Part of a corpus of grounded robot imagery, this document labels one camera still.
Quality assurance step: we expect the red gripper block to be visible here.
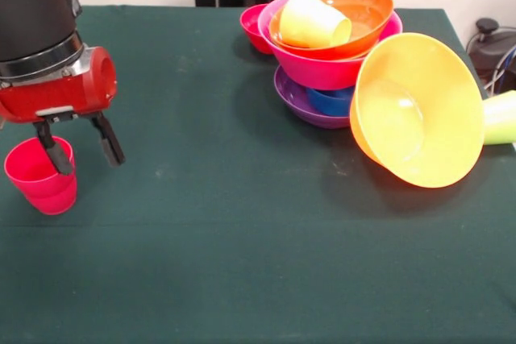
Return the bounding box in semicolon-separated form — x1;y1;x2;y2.
0;45;127;176

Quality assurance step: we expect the large pink bowl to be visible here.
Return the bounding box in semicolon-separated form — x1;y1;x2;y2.
257;0;404;92

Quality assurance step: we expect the small blue bowl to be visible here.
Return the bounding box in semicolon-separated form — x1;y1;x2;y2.
306;86;355;117

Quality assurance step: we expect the yellow cup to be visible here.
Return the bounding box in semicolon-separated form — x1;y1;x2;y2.
278;0;353;49

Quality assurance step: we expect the red-orange bowl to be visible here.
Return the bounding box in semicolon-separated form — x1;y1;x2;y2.
268;0;395;61

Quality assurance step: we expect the large orange bowl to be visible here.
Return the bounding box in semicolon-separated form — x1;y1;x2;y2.
348;32;485;189

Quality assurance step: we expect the red-pink cup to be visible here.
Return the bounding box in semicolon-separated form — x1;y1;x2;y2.
3;135;77;216

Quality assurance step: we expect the dark green tablecloth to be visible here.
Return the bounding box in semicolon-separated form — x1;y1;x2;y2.
0;4;516;344

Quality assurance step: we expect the small red-pink bowl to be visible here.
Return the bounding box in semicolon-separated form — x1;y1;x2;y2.
239;3;276;56

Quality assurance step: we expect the purple bowl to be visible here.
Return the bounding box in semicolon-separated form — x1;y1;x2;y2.
273;64;351;130

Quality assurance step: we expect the lime green cup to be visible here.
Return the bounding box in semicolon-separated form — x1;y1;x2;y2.
482;89;516;147

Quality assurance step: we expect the tangle of cables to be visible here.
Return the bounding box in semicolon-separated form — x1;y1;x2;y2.
482;44;516;95

